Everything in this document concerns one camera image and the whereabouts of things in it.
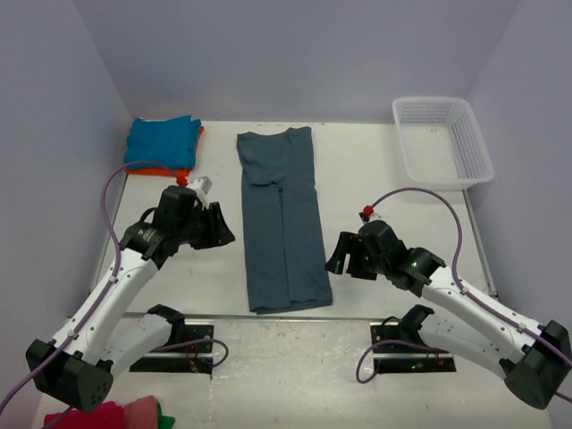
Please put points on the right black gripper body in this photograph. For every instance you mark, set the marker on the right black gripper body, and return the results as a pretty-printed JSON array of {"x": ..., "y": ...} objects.
[{"x": 362, "y": 264}]

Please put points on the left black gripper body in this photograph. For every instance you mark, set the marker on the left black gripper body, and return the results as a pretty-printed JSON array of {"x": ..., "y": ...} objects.
[{"x": 194, "y": 230}]

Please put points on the grey-blue t-shirt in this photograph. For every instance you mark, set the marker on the grey-blue t-shirt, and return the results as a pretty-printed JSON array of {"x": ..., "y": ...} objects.
[{"x": 282, "y": 231}]

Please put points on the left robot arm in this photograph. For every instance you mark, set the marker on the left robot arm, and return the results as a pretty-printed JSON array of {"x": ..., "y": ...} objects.
[{"x": 79, "y": 364}]

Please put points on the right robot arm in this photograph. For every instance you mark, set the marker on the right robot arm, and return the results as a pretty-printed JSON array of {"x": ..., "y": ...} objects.
[{"x": 532, "y": 359}]

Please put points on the folded orange t-shirt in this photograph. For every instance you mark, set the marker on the folded orange t-shirt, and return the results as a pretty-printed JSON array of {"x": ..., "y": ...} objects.
[{"x": 156, "y": 169}]

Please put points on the folded blue t-shirt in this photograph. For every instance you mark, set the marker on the folded blue t-shirt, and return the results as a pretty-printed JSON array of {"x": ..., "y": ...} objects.
[{"x": 172, "y": 142}]

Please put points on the white plastic basket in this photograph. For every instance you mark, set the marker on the white plastic basket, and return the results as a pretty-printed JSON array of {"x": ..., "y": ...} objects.
[{"x": 441, "y": 143}]

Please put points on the pink folded cloth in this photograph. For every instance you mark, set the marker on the pink folded cloth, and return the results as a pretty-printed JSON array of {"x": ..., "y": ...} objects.
[{"x": 141, "y": 414}]

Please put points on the green cloth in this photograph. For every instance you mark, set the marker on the green cloth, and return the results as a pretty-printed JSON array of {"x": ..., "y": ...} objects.
[{"x": 164, "y": 421}]

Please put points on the magenta folded cloth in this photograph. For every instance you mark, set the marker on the magenta folded cloth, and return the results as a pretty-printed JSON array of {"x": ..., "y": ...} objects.
[{"x": 109, "y": 415}]

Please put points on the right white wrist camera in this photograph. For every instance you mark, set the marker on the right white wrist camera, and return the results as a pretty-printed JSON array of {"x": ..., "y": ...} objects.
[{"x": 368, "y": 214}]

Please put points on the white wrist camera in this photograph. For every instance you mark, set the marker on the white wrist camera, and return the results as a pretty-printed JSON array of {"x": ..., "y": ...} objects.
[
  {"x": 368, "y": 214},
  {"x": 201, "y": 187}
]

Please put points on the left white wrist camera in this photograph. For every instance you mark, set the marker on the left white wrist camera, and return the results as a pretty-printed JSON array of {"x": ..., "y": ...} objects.
[{"x": 201, "y": 187}]

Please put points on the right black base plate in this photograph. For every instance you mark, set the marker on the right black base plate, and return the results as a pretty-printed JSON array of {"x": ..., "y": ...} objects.
[{"x": 401, "y": 359}]

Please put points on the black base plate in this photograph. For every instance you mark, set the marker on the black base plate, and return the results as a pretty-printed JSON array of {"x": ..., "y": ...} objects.
[
  {"x": 194, "y": 359},
  {"x": 401, "y": 359}
]

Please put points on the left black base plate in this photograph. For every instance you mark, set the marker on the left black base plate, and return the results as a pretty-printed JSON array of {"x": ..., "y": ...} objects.
[{"x": 194, "y": 359}]

